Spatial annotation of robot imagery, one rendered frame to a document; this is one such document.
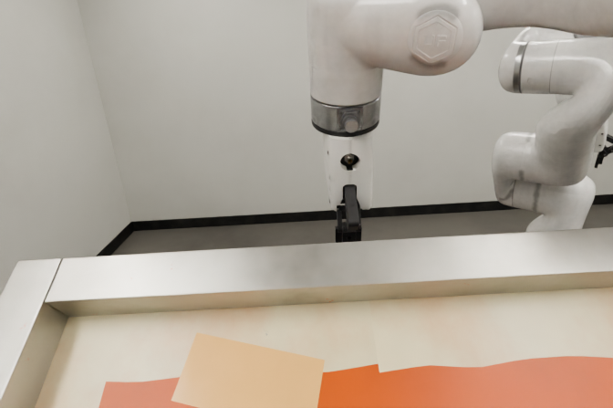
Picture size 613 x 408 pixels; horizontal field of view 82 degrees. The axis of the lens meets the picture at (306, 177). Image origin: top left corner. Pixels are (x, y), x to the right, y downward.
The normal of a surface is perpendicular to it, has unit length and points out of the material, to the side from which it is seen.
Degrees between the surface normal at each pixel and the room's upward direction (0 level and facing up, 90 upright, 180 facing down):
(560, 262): 32
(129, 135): 90
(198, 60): 90
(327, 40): 104
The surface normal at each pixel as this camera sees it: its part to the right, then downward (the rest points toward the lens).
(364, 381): -0.04, -0.63
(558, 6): -0.86, 0.51
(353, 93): 0.11, 0.58
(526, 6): -0.70, 0.61
